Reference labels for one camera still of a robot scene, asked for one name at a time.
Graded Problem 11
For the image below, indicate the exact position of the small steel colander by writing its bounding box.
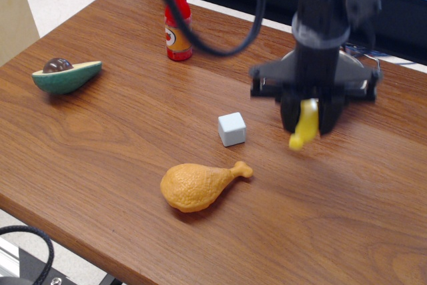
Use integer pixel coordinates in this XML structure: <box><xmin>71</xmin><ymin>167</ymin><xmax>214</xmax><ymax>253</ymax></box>
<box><xmin>256</xmin><ymin>50</ymin><xmax>384</xmax><ymax>89</ymax></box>

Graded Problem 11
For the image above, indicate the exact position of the toy avocado half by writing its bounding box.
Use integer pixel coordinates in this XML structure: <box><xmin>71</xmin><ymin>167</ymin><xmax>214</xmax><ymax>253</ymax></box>
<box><xmin>31</xmin><ymin>58</ymin><xmax>102</xmax><ymax>95</ymax></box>

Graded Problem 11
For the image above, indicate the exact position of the toy chicken drumstick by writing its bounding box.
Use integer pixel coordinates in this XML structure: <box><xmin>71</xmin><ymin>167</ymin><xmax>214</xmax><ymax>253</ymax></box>
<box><xmin>160</xmin><ymin>161</ymin><xmax>254</xmax><ymax>213</ymax></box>

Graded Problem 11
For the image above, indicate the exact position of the beige cabinet panel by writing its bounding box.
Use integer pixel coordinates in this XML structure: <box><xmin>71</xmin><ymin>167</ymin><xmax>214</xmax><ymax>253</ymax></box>
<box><xmin>1</xmin><ymin>0</ymin><xmax>39</xmax><ymax>65</ymax></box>

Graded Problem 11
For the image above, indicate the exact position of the red toy ketchup bottle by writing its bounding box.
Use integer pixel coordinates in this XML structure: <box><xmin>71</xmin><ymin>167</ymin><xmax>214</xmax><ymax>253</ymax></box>
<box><xmin>164</xmin><ymin>0</ymin><xmax>193</xmax><ymax>61</ymax></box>

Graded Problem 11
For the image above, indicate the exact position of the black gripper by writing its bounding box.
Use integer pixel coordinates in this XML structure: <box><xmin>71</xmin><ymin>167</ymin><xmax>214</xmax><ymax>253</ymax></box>
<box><xmin>249</xmin><ymin>44</ymin><xmax>383</xmax><ymax>135</ymax></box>

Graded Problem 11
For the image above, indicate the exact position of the yellow toy banana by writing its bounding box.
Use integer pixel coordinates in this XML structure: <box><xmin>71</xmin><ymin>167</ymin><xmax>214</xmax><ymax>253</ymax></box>
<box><xmin>289</xmin><ymin>99</ymin><xmax>319</xmax><ymax>151</ymax></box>

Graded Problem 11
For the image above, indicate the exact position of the aluminium rail with black bracket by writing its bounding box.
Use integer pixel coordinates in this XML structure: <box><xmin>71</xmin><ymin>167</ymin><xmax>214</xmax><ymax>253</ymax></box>
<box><xmin>1</xmin><ymin>237</ymin><xmax>124</xmax><ymax>285</ymax></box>

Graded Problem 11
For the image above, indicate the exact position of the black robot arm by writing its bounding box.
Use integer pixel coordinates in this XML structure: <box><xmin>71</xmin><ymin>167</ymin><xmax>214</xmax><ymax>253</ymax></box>
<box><xmin>249</xmin><ymin>0</ymin><xmax>383</xmax><ymax>135</ymax></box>

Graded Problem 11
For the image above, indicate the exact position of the black braided cable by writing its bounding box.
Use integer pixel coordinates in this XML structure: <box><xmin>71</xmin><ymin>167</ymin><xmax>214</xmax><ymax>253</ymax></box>
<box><xmin>0</xmin><ymin>0</ymin><xmax>270</xmax><ymax>285</ymax></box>

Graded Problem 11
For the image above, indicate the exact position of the pale blue cube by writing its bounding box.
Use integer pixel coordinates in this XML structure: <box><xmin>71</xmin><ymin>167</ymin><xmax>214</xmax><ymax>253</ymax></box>
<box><xmin>218</xmin><ymin>112</ymin><xmax>246</xmax><ymax>147</ymax></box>

